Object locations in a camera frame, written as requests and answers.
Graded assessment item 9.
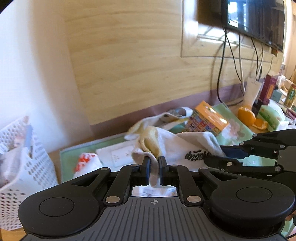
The white yellow towel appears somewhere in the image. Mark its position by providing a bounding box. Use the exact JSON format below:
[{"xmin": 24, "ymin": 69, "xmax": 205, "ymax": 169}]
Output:
[{"xmin": 131, "ymin": 126, "xmax": 226, "ymax": 188}]

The orange peel piece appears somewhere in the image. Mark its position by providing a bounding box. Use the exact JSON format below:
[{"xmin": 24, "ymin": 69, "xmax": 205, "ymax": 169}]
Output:
[{"xmin": 252, "ymin": 118, "xmax": 268, "ymax": 130}]

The green tissue pack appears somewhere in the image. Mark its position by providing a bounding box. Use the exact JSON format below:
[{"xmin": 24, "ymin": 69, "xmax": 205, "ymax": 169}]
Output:
[{"xmin": 257, "ymin": 105, "xmax": 288, "ymax": 132}]

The white paper envelope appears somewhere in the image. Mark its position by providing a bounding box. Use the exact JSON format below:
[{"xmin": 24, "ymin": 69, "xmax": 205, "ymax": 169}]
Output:
[{"xmin": 96, "ymin": 141, "xmax": 135, "ymax": 168}]

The green table mat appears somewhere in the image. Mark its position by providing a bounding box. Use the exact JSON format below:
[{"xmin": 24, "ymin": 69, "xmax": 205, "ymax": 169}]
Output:
[{"xmin": 59, "ymin": 102, "xmax": 296, "ymax": 237}]

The orange fruit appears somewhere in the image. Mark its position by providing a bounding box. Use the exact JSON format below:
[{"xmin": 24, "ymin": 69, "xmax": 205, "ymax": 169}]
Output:
[{"xmin": 237, "ymin": 105, "xmax": 256, "ymax": 127}]

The colourful orange box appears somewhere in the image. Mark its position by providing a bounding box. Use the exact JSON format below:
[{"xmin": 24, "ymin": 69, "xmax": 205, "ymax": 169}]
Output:
[{"xmin": 185, "ymin": 101, "xmax": 229, "ymax": 137}]

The green gold can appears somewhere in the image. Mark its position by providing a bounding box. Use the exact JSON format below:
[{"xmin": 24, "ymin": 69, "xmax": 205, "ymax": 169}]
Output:
[{"xmin": 284, "ymin": 84, "xmax": 296, "ymax": 108}]

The white grey cloth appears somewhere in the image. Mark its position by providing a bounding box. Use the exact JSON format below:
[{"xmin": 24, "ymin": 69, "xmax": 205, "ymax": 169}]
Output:
[{"xmin": 124, "ymin": 107, "xmax": 193, "ymax": 141}]

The white red plastic bag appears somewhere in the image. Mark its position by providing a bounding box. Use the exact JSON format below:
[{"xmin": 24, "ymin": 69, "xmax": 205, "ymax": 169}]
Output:
[{"xmin": 73, "ymin": 153, "xmax": 103, "ymax": 179}]

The dark red box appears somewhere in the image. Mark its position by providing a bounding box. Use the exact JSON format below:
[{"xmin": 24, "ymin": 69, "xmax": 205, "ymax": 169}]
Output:
[{"xmin": 259, "ymin": 75, "xmax": 278, "ymax": 105}]

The white perforated plastic basket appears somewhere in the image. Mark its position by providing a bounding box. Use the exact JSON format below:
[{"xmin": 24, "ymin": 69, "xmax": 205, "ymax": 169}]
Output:
[{"xmin": 1, "ymin": 116, "xmax": 58, "ymax": 230}]

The white hanging cable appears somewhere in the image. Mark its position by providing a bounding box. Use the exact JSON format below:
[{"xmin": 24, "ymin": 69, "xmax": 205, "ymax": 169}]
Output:
[{"xmin": 237, "ymin": 31, "xmax": 246, "ymax": 93}]

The black hanging cable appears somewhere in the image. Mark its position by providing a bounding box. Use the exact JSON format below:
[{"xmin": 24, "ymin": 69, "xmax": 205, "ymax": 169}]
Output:
[{"xmin": 217, "ymin": 25, "xmax": 244, "ymax": 104}]

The wall mounted television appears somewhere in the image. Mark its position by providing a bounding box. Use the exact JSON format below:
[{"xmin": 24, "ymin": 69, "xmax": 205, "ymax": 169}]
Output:
[{"xmin": 211, "ymin": 0, "xmax": 285, "ymax": 51}]

